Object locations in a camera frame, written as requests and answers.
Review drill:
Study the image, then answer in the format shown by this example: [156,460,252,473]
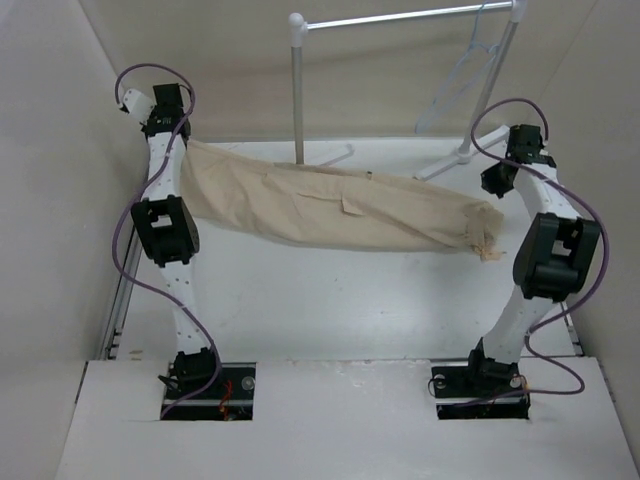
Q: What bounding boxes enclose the beige trousers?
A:
[181,141,504,259]

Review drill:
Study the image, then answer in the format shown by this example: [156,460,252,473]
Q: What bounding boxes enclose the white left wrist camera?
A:
[119,89,155,125]

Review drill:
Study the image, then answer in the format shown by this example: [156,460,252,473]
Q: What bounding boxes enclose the light blue clothes hanger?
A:
[414,1,500,134]

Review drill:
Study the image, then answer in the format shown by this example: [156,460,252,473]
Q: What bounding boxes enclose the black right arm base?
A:
[427,347,531,420]

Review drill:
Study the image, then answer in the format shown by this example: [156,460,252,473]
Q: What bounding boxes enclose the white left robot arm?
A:
[125,84,225,399]

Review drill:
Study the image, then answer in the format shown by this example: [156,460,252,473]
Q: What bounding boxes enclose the white clothes rack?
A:
[287,1,527,180]

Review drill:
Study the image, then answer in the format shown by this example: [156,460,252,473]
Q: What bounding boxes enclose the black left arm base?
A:
[158,348,257,422]

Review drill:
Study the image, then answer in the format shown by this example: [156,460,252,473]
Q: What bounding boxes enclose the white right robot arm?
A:
[463,125,603,396]

